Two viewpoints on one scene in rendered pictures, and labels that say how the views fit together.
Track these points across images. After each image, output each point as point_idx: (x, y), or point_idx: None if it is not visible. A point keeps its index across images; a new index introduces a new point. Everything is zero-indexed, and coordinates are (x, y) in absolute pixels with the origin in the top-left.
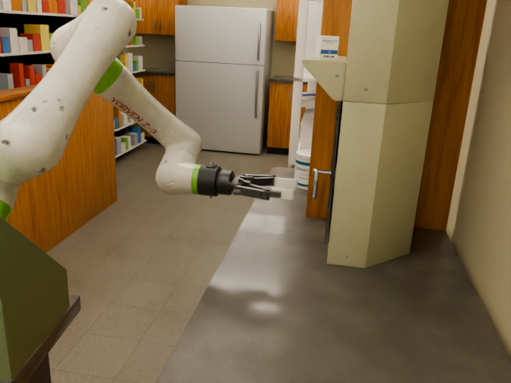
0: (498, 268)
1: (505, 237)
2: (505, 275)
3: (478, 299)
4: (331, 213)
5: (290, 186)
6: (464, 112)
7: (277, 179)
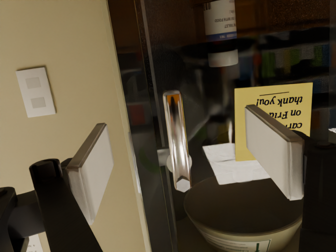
0: (93, 25)
1: (101, 63)
2: (71, 32)
3: None
4: (112, 65)
5: (253, 124)
6: None
7: (279, 181)
